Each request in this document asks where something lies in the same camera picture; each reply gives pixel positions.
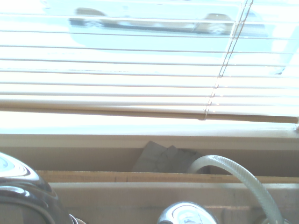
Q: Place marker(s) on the white window frame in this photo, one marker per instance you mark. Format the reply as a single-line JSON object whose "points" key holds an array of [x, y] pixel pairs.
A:
{"points": [[140, 127]]}

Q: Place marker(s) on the white car outside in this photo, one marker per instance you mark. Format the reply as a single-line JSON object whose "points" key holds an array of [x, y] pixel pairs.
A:
{"points": [[140, 26]]}

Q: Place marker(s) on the small chrome faucet knob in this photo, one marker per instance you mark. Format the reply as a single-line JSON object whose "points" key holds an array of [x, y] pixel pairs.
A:
{"points": [[182, 215]]}

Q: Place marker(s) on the grey crumpled cloth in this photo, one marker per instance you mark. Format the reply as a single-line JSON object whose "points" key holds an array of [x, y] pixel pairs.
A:
{"points": [[151, 159]]}

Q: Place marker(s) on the large chrome rounded fixture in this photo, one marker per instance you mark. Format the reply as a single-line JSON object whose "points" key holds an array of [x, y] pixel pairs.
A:
{"points": [[23, 198]]}

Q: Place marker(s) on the wide white window blind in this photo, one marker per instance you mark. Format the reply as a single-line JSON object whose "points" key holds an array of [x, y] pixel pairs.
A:
{"points": [[116, 93]]}

